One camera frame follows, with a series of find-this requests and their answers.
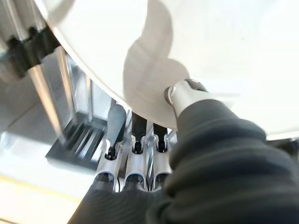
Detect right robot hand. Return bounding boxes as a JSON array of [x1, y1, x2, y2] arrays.
[[66, 78, 299, 224]]

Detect cream plate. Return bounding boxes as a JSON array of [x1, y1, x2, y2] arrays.
[[44, 0, 299, 142]]

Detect black sink drying rack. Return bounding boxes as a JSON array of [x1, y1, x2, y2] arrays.
[[0, 23, 131, 170]]

